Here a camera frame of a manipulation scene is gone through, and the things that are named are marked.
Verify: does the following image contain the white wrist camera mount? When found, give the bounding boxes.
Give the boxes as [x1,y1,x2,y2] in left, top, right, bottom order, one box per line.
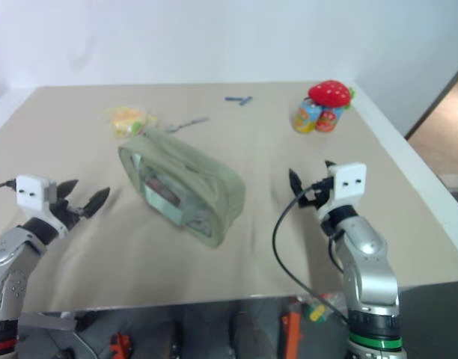
[15,174,70,237]
[327,162,367,218]

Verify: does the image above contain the tall orange clamp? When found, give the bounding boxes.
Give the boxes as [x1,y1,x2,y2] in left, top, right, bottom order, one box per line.
[281,301,303,359]

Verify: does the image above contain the colourful toy cans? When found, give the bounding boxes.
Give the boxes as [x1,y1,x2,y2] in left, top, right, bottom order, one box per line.
[293,97,323,134]

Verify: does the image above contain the beige tablecloth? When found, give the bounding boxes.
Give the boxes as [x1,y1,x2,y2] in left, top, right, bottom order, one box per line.
[0,81,458,313]

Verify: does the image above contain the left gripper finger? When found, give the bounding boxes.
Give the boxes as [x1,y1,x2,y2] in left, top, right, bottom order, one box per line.
[80,186,112,219]
[58,179,80,196]

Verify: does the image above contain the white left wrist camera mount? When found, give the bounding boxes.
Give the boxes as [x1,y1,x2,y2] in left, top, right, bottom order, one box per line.
[15,174,70,237]

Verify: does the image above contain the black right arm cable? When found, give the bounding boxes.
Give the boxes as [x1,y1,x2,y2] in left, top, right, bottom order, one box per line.
[272,181,350,323]

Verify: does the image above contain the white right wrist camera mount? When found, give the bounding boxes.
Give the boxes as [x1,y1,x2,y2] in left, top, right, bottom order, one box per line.
[327,162,367,218]

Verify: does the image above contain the yellow snack packet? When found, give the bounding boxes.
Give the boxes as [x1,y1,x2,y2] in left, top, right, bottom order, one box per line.
[103,105,159,141]

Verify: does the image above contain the red printed can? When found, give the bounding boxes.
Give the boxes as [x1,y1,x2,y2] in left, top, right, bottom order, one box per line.
[314,105,344,133]

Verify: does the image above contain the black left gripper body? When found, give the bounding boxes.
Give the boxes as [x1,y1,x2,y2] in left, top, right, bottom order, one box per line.
[48,182,85,231]

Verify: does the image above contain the small orange clamp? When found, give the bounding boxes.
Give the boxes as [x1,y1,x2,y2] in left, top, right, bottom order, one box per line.
[109,331,134,359]

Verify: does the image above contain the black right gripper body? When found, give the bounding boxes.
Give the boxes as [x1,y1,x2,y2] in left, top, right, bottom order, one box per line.
[298,174,336,212]

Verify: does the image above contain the colourful plastic packet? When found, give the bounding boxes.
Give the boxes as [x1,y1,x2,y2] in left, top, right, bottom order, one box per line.
[301,292,344,325]

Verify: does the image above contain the red strawberry plush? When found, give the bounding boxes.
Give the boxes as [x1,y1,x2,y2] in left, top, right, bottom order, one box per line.
[308,79,357,110]

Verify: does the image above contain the green zippered pouch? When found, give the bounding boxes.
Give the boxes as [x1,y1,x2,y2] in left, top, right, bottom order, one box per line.
[117,126,247,250]

